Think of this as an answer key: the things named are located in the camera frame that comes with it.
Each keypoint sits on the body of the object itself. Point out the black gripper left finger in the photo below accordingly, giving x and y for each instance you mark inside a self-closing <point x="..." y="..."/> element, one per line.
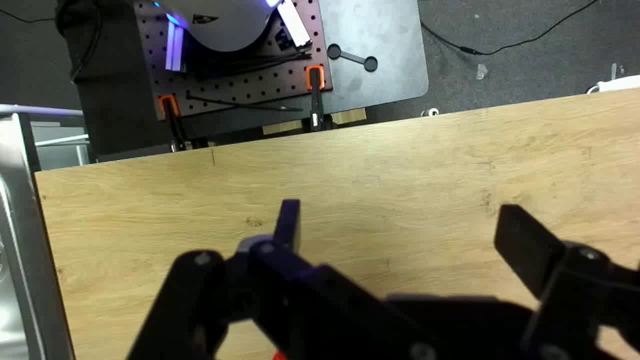
<point x="309" y="312"/>

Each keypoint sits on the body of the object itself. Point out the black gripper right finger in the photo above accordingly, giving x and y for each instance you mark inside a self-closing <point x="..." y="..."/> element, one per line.
<point x="576" y="284"/>

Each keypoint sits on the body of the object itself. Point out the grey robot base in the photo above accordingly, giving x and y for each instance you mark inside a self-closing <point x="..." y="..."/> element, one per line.
<point x="221" y="25"/>

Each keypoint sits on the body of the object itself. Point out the white power strip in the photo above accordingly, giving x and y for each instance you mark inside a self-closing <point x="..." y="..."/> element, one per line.
<point x="618" y="80"/>

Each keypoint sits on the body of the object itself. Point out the orange black clamp left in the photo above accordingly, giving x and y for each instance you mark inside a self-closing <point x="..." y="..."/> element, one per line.
<point x="173" y="115"/>

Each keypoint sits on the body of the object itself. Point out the orange black clamp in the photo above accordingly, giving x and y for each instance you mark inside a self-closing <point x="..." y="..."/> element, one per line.
<point x="173" y="115"/>
<point x="314" y="82"/>

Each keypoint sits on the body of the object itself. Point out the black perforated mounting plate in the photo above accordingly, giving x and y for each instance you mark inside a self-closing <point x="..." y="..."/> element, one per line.
<point x="260" y="76"/>

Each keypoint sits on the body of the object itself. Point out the orange black clamp right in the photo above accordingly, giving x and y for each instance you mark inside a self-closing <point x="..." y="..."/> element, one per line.
<point x="314" y="82"/>

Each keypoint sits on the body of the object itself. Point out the grey metal side plate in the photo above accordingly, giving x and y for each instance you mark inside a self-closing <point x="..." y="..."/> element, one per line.
<point x="386" y="31"/>

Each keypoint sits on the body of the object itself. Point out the stainless steel sink counter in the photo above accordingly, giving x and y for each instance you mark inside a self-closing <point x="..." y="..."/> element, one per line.
<point x="32" y="317"/>

